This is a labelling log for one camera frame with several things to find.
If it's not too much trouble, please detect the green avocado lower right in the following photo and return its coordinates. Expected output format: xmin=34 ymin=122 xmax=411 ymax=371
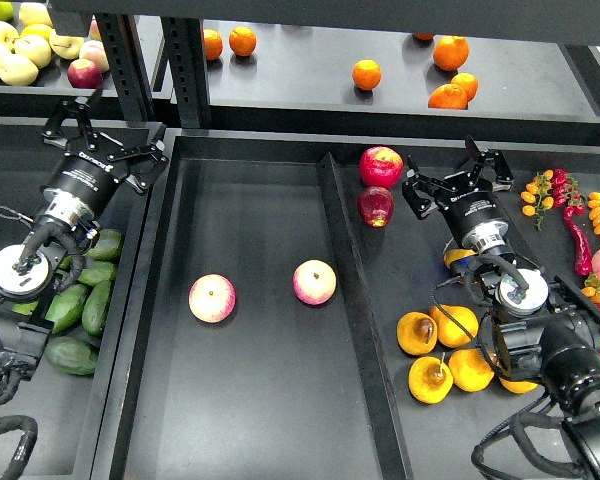
xmin=81 ymin=281 xmax=113 ymax=338

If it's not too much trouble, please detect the pink peach on shelf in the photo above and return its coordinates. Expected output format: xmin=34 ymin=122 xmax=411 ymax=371
xmin=79 ymin=40 xmax=110 ymax=73

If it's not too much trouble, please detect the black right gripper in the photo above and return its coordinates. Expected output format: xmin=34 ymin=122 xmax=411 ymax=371
xmin=401 ymin=137 xmax=513 ymax=245

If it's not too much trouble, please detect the small orange on shelf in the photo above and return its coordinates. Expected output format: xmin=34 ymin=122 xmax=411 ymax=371
xmin=451 ymin=72 xmax=479 ymax=102

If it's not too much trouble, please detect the front orange on shelf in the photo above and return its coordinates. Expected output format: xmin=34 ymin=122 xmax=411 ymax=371
xmin=428 ymin=83 xmax=469 ymax=110

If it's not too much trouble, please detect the dark red apple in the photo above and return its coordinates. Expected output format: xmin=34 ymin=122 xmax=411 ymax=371
xmin=357 ymin=186 xmax=395 ymax=228

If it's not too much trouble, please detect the bright red apple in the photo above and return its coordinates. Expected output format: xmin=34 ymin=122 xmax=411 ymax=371
xmin=359 ymin=146 xmax=404 ymax=189

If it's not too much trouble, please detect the dark green avocado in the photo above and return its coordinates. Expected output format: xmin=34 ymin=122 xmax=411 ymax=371
xmin=44 ymin=336 xmax=99 ymax=376

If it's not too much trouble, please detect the yellow pear brown base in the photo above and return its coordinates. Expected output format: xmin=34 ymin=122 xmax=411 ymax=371
xmin=396 ymin=312 xmax=438 ymax=356

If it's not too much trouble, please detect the orange on shelf left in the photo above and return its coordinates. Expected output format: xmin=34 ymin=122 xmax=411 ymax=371
xmin=203 ymin=29 xmax=224 ymax=61

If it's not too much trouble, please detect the large orange on shelf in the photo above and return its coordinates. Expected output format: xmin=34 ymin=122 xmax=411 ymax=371
xmin=433 ymin=35 xmax=470 ymax=72

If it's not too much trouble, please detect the red cherry tomato bunch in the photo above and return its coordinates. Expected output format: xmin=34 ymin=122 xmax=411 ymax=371
xmin=551 ymin=168 xmax=585 ymax=216

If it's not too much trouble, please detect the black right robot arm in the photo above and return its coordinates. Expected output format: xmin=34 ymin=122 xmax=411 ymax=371
xmin=401 ymin=139 xmax=600 ymax=479

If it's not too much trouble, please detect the red apple on shelf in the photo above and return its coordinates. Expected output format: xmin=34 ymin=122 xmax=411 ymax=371
xmin=67 ymin=59 xmax=104 ymax=89

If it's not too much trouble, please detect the yellow pear with stem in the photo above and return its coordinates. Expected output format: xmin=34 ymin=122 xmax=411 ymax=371
xmin=443 ymin=239 xmax=477 ymax=281

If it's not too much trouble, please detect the green avocado top right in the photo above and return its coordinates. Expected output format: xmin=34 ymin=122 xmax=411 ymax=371
xmin=85 ymin=229 xmax=124 ymax=262

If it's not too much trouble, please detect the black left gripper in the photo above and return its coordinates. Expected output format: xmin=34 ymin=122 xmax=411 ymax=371
xmin=41 ymin=87 xmax=170 ymax=214

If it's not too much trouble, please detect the orange on shelf centre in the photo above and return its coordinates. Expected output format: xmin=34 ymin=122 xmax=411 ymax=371
xmin=352 ymin=59 xmax=382 ymax=91

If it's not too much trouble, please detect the pale yellow apple upper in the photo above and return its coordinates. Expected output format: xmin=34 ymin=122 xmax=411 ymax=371
xmin=0 ymin=21 xmax=19 ymax=51

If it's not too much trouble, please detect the pale yellow apple middle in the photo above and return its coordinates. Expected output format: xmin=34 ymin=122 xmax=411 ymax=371
xmin=14 ymin=35 xmax=52 ymax=69

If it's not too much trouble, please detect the red chili pepper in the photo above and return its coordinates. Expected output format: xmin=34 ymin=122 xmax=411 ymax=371
xmin=564 ymin=217 xmax=592 ymax=278

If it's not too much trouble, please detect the pink apple left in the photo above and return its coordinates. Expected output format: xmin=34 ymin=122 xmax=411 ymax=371
xmin=188 ymin=274 xmax=236 ymax=323

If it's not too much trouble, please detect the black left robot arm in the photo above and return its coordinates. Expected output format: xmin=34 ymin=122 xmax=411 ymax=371
xmin=0 ymin=99 xmax=169 ymax=479

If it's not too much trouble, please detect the black shelf upright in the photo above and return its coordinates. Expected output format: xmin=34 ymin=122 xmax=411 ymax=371
xmin=160 ymin=17 xmax=212 ymax=129
xmin=95 ymin=13 xmax=155 ymax=122

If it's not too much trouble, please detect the yellow pear middle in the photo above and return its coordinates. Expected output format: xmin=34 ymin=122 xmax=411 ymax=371
xmin=429 ymin=305 xmax=479 ymax=348

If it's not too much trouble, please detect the light green avocado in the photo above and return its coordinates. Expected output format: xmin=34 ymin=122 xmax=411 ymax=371
xmin=11 ymin=301 xmax=38 ymax=316

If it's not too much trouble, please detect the orange cherry tomato bunch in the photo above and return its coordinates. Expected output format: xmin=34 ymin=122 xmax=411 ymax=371
xmin=520 ymin=170 xmax=554 ymax=231

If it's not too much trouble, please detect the pink apple right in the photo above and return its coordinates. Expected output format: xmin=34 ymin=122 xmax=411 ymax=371
xmin=292 ymin=259 xmax=337 ymax=306

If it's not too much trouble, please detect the pale yellow apple front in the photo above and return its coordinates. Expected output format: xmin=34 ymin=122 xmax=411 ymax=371
xmin=0 ymin=54 xmax=39 ymax=86

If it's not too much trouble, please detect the black shelf upright left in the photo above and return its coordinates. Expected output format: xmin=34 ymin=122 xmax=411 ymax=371
xmin=95 ymin=13 xmax=155 ymax=122

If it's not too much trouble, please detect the pale yellow apple stem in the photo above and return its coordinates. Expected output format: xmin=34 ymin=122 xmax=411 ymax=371
xmin=48 ymin=29 xmax=85 ymax=60

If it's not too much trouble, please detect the pink apple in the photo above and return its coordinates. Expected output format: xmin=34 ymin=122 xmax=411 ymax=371
xmin=188 ymin=274 xmax=236 ymax=323
xmin=292 ymin=259 xmax=337 ymax=306

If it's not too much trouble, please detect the black shelf upright right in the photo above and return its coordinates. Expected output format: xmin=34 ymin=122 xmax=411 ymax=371
xmin=160 ymin=17 xmax=212 ymax=129

